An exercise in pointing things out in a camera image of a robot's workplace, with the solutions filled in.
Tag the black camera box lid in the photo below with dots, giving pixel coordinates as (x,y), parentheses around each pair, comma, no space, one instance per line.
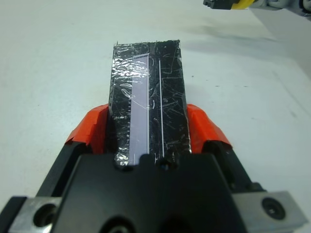
(170,97)

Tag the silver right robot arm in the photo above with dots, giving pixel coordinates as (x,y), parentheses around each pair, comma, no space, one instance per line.
(279,4)

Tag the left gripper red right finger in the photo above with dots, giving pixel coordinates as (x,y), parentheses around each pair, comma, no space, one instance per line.
(206,131)

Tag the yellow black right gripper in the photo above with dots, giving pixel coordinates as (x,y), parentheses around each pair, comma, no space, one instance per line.
(223,3)

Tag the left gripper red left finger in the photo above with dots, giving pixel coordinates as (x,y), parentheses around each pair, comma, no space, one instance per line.
(90,128)

